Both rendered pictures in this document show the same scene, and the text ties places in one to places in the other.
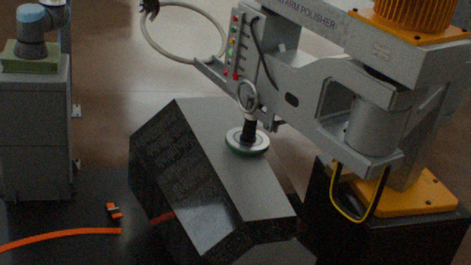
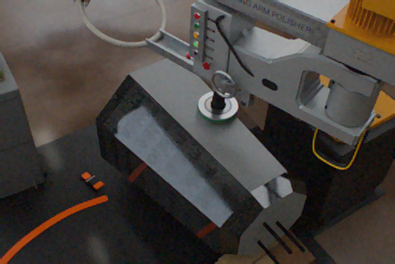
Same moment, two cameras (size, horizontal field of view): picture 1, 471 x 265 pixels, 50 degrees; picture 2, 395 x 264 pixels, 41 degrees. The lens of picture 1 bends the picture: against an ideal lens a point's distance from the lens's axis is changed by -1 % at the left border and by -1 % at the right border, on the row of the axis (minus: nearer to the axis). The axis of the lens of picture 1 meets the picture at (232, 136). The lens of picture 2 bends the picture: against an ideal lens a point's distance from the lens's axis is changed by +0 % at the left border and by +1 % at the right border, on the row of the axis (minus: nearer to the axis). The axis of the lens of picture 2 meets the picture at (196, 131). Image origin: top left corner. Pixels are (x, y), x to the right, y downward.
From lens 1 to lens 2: 85 cm
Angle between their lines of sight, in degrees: 19
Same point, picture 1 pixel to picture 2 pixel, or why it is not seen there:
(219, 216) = (224, 190)
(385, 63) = (368, 66)
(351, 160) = (337, 132)
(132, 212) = (107, 175)
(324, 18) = (299, 24)
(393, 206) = not seen: hidden behind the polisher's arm
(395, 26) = (374, 35)
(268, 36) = (234, 29)
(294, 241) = (291, 194)
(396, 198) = not seen: hidden behind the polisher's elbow
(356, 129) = (339, 109)
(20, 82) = not seen: outside the picture
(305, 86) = (283, 75)
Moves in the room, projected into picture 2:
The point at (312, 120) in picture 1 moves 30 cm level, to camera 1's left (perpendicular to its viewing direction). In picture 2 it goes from (294, 101) to (227, 110)
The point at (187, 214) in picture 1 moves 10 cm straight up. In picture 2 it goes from (191, 191) to (192, 179)
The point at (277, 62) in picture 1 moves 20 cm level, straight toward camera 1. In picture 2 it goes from (249, 52) to (259, 82)
